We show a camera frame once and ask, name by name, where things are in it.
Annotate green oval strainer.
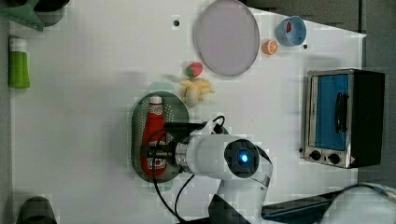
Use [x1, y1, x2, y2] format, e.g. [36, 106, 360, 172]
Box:
[130, 91, 190, 183]

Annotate blue cup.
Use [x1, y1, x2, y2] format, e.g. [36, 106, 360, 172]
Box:
[276, 16, 307, 47]

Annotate orange toy slice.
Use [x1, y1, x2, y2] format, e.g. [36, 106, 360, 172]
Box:
[262, 40, 278, 55]

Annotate red ketchup bottle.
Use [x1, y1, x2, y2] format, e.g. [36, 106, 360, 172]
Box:
[140, 95, 167, 177]

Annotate green tripod mount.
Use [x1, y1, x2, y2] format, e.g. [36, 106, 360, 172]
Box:
[1, 0, 44, 32]

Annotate black laptop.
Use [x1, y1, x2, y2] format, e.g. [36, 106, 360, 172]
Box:
[262, 190, 341, 224]

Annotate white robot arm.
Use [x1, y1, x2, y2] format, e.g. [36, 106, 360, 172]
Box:
[140, 121, 273, 224]

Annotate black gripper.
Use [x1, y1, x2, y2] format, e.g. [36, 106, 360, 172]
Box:
[139, 122, 205, 165]

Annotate purple round plate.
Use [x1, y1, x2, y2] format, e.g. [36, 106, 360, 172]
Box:
[195, 0, 261, 76]

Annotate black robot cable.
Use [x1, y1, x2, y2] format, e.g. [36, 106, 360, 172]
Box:
[141, 115, 226, 224]

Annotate green squeeze bottle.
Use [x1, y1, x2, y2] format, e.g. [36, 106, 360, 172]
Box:
[8, 37, 30, 89]

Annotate black toaster oven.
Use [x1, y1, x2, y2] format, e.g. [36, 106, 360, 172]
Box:
[303, 69, 385, 169]

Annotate red toy strawberry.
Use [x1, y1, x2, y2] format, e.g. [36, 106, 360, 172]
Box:
[186, 63, 204, 78]

